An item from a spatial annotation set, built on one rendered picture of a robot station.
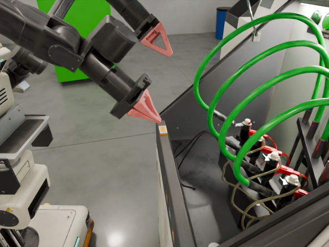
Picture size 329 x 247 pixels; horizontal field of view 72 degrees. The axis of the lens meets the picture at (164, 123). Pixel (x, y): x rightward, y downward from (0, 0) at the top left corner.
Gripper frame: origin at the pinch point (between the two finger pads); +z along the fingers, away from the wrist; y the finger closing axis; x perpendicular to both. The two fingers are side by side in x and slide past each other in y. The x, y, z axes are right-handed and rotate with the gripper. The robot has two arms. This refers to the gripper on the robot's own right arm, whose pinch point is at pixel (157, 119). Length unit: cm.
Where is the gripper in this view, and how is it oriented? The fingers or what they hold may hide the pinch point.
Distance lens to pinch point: 52.0
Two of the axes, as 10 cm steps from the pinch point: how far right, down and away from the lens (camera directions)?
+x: 1.4, -5.4, 8.3
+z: 7.2, 6.3, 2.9
